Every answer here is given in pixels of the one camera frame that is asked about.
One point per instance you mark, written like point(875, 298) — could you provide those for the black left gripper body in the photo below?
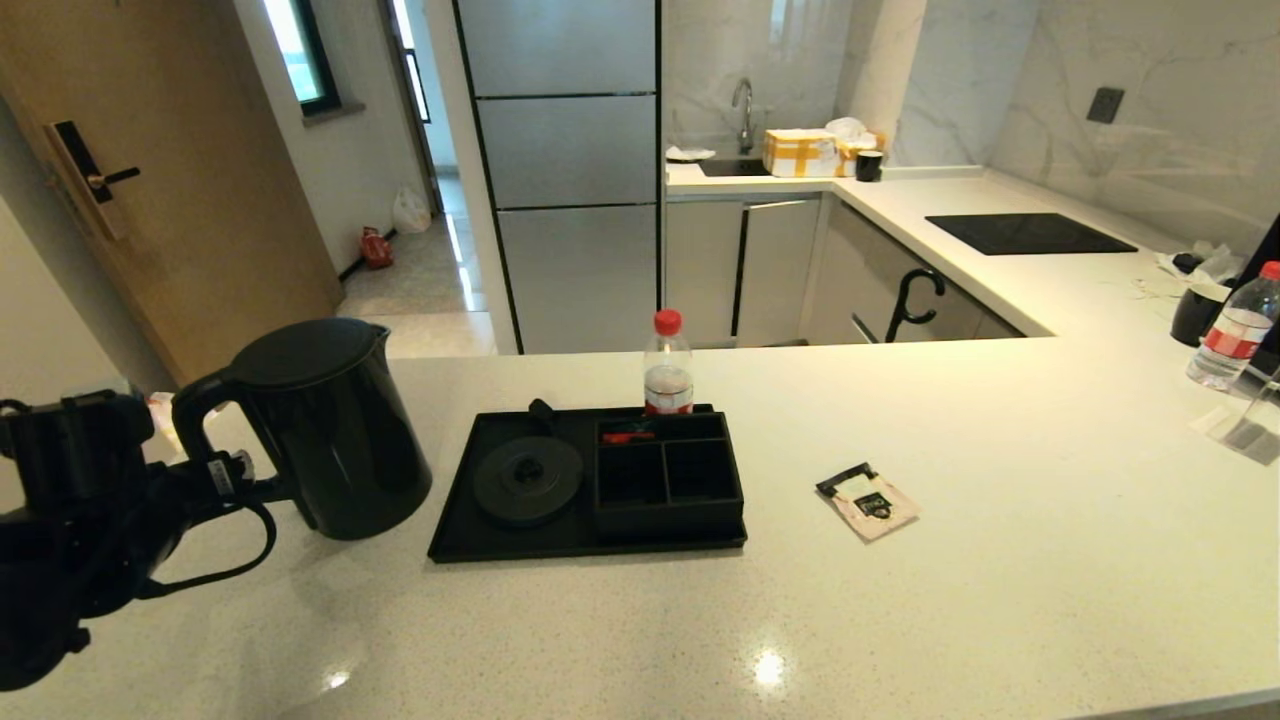
point(175, 495)

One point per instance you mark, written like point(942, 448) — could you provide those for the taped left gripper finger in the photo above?
point(243, 463)
point(222, 480)

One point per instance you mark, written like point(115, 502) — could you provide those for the black electric kettle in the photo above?
point(345, 440)

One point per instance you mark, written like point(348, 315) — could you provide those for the beige tea bag sachet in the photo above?
point(875, 505)

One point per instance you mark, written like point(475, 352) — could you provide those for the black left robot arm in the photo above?
point(50, 580)

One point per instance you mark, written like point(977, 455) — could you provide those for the round black kettle base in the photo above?
point(528, 483)

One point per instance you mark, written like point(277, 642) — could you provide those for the clear water bottle red cap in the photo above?
point(668, 385)
point(1232, 338)

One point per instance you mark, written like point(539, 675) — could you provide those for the black mug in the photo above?
point(1192, 318)
point(868, 168)

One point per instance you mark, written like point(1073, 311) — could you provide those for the translucent bag colourful contents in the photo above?
point(165, 415)

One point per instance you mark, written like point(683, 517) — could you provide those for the red bag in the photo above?
point(378, 250)

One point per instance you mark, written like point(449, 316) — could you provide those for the brown wooden door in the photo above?
point(210, 200)

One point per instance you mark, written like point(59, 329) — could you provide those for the white plastic bag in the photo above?
point(412, 213)

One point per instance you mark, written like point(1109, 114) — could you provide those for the black serving tray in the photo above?
point(560, 545)

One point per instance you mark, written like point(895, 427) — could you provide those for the red sachet packet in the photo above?
point(628, 438)

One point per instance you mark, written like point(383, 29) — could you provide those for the dark framed window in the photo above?
point(305, 50)

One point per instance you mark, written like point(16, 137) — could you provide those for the black compartment organizer box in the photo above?
point(670, 520)

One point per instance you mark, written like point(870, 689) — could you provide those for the silver refrigerator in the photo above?
point(580, 150)

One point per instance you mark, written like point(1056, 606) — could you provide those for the grey sink base cabinet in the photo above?
point(705, 272)

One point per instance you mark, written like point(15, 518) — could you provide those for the white plate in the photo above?
point(690, 156)

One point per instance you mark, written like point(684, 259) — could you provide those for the dark kitchen sink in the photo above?
point(735, 169)

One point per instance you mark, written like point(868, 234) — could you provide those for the chrome faucet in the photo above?
point(748, 108)

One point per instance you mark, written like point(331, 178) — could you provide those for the cardboard box yellow tape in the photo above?
point(800, 155)

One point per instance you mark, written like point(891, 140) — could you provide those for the grey cooktop base cabinet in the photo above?
point(865, 272)

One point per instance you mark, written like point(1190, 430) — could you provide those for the black curved hook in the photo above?
point(900, 308)

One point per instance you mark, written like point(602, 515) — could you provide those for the small box yellow tape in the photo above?
point(853, 158)

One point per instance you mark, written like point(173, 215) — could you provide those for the white crumpled bag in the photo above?
point(845, 129)

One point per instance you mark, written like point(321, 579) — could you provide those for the black induction cooktop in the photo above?
point(1030, 235)

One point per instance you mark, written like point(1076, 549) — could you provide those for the small black object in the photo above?
point(1185, 263)

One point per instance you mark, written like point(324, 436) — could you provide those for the white crumpled tissue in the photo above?
point(1215, 263)

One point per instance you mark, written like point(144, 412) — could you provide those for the black monitor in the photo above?
point(1268, 250)

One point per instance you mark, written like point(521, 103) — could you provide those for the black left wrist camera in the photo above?
point(70, 450)

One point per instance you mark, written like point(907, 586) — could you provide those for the dark wall socket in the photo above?
point(1104, 107)

